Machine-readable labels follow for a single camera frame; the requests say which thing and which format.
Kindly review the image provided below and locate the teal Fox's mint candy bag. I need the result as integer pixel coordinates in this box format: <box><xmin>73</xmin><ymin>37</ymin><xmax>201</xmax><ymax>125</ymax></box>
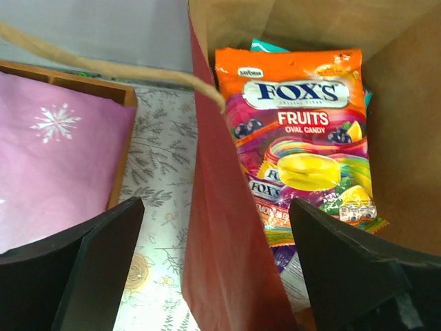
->
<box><xmin>250</xmin><ymin>39</ymin><xmax>289</xmax><ymax>53</ymax></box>

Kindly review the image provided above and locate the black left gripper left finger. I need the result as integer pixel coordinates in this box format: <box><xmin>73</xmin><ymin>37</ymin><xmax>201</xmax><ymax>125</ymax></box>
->
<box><xmin>1</xmin><ymin>197</ymin><xmax>145</xmax><ymax>330</ymax></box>

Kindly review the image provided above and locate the wooden tray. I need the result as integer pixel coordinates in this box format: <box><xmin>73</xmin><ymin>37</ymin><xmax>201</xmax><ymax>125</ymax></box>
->
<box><xmin>1</xmin><ymin>60</ymin><xmax>138</xmax><ymax>209</ymax></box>

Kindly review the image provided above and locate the orange Fox's fruits candy bag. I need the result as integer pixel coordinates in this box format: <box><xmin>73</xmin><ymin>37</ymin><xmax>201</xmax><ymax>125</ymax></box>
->
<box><xmin>215</xmin><ymin>48</ymin><xmax>386</xmax><ymax>247</ymax></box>

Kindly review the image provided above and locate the pink purple folded cloth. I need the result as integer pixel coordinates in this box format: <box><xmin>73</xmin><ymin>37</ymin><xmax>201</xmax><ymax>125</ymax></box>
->
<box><xmin>1</xmin><ymin>73</ymin><xmax>136</xmax><ymax>252</ymax></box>

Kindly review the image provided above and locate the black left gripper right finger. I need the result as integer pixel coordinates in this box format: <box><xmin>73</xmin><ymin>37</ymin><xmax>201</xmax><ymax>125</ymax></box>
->
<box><xmin>289</xmin><ymin>199</ymin><xmax>440</xmax><ymax>330</ymax></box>

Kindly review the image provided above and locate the red brown paper bag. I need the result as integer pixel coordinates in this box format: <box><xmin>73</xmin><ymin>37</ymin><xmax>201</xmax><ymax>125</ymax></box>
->
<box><xmin>183</xmin><ymin>1</ymin><xmax>440</xmax><ymax>330</ymax></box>

